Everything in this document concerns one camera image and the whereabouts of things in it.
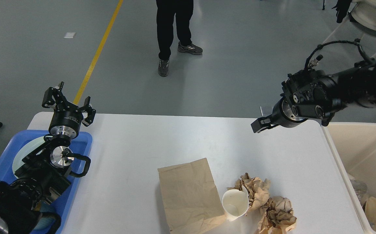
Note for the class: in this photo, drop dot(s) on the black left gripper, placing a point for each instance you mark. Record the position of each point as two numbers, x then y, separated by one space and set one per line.
64 121

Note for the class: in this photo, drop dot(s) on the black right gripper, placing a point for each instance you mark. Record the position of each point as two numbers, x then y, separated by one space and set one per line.
282 115

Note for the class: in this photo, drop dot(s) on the light green plate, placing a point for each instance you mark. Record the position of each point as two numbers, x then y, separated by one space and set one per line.
24 151

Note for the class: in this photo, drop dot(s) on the brown paper bag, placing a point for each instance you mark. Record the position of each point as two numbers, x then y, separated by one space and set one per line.
190 198

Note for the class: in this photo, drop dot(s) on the dark teal mug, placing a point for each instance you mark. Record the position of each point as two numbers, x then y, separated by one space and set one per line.
45 222

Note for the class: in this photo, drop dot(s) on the aluminium foil sheet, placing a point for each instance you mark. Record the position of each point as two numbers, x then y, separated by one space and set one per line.
360 189

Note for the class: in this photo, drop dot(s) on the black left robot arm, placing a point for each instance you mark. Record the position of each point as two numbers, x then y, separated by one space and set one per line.
43 177

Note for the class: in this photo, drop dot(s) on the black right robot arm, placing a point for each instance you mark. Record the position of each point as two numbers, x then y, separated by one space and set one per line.
312 94

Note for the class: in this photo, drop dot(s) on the left floor outlet cover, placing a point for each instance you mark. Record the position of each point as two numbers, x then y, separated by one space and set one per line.
266 110

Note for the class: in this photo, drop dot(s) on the crumpled brown paper upper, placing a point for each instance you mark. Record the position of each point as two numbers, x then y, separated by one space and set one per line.
257 189

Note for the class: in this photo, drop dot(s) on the crumpled brown paper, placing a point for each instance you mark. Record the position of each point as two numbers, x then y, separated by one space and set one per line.
277 216
257 189

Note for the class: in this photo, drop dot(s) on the white paper cup upright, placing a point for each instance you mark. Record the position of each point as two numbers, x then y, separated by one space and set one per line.
235 203

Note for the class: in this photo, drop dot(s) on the crumpled brown paper lower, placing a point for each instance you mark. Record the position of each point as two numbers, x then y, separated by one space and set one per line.
277 216

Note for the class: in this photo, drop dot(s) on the beige plastic bin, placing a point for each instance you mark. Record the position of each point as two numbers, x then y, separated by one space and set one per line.
353 146

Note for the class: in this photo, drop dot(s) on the person in black trousers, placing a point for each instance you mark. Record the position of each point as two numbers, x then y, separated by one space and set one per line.
169 12

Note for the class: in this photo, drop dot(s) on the black garment on chair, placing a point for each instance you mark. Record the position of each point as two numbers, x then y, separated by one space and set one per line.
341 7

